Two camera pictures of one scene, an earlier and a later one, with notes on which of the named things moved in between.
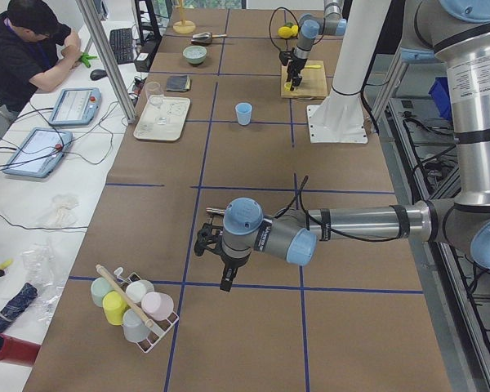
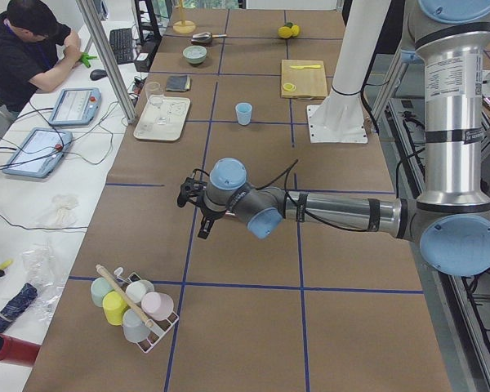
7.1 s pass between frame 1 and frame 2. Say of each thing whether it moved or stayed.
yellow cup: stayed
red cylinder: stayed
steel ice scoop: stayed
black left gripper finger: moved
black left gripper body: moved
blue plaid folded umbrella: stayed
